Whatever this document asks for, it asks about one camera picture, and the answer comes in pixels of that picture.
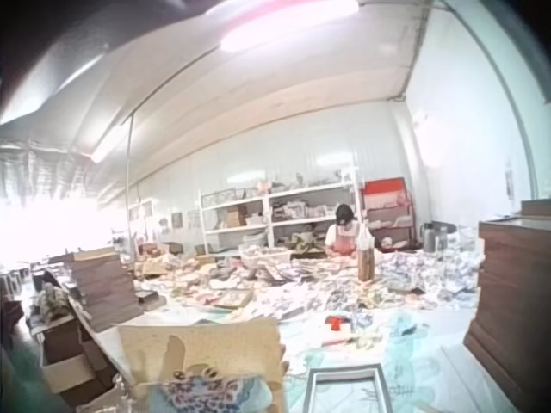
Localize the light blue paper cutout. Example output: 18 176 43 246
386 311 432 342

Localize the grey metal pole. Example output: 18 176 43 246
123 110 139 256

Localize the ceiling light tube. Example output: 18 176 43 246
89 132 118 165
218 0 361 53

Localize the white basket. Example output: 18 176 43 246
239 249 294 277

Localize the red hand tool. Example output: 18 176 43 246
324 314 350 333

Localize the grey picture frame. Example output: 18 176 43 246
302 361 392 413

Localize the heap of patterned paper pieces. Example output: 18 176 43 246
132 243 488 323

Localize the tall brown bottle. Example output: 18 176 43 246
356 225 376 284

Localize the red display rack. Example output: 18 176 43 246
360 176 418 251

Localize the framed picture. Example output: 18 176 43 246
212 288 256 311

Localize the white shelf with goods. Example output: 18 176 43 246
199 168 363 256

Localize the beige card sheet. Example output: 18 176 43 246
117 317 285 413

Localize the tall stack of brown frames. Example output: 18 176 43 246
461 200 551 413

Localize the green patterned cloth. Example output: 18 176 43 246
37 285 71 320

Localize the blue patterned paper cutout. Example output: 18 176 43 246
159 371 277 413

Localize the open cardboard box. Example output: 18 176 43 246
40 317 118 398

